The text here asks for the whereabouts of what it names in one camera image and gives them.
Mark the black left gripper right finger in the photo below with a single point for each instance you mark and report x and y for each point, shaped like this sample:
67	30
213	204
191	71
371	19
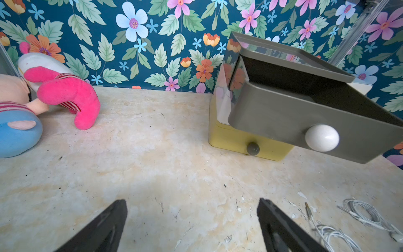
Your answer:
281	233

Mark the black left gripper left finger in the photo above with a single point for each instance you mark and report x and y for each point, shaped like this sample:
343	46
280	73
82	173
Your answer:
103	233

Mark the grey top drawer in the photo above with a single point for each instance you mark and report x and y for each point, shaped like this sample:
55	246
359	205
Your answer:
282	100

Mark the white earphones centre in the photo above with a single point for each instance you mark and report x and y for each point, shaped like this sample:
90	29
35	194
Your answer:
326	233

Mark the white earphones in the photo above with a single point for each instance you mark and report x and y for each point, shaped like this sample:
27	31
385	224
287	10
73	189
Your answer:
369	215
326	233

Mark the white earphones right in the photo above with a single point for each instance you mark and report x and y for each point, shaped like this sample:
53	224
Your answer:
369	215

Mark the three-drawer mini cabinet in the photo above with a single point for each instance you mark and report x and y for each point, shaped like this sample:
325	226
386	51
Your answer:
320	138

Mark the blue pig plush toy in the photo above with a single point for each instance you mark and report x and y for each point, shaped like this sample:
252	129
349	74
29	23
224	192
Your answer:
21	129

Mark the pink white plush toy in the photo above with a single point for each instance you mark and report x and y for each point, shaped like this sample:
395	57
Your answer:
56	85

